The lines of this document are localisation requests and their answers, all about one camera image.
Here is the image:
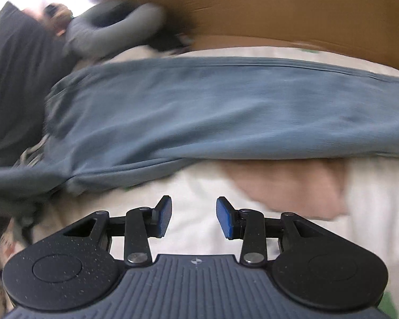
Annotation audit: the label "black cloth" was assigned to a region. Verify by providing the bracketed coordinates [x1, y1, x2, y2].
[149, 33, 194, 53]

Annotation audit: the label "blue denim pants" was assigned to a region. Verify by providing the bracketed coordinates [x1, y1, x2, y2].
[0, 56, 399, 207]

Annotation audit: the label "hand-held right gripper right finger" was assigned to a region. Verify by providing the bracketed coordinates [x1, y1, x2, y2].
[216, 197, 323, 267]

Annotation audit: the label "dark grey pillow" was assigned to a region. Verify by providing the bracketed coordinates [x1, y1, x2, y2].
[0, 2, 74, 167]

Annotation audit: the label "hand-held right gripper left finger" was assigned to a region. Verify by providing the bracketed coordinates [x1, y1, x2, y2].
[64, 195, 173, 268]

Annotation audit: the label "bear print bed sheet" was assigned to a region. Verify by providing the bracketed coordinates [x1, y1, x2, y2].
[0, 45, 399, 309]

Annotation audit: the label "flattened cardboard sheet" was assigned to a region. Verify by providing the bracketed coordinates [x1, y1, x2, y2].
[110, 0, 399, 75]

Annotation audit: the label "grey neck pillow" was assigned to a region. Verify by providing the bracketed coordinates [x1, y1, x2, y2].
[65, 2, 167, 61]

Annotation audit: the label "small brown teddy bear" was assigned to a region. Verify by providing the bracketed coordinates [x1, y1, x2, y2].
[43, 3, 72, 37]

